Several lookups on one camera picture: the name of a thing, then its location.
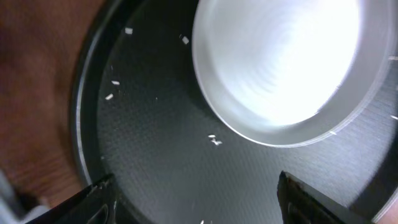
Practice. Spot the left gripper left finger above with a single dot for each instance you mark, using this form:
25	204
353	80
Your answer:
94	204

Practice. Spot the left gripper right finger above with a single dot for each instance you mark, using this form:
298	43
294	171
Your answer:
301	203

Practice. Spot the grey round plate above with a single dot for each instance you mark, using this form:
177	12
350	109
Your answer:
291	73

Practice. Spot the grey dishwasher rack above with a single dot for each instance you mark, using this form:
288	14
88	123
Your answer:
12	211

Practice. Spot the round black tray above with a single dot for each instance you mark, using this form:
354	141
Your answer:
137	114

